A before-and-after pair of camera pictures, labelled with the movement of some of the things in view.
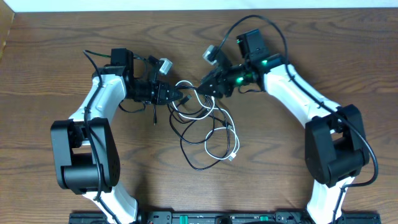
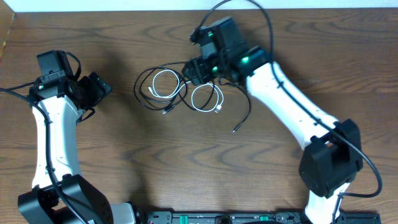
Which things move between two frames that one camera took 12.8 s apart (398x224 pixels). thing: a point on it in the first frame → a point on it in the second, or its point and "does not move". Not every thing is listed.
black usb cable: x=181 y=144 → x=162 y=66
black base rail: x=169 y=217 does not move
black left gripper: x=162 y=98 → x=99 y=91
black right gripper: x=221 y=83 → x=199 y=74
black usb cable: x=188 y=98 → x=211 y=97
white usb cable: x=206 y=143 → x=218 y=108
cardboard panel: x=7 y=16 does not move
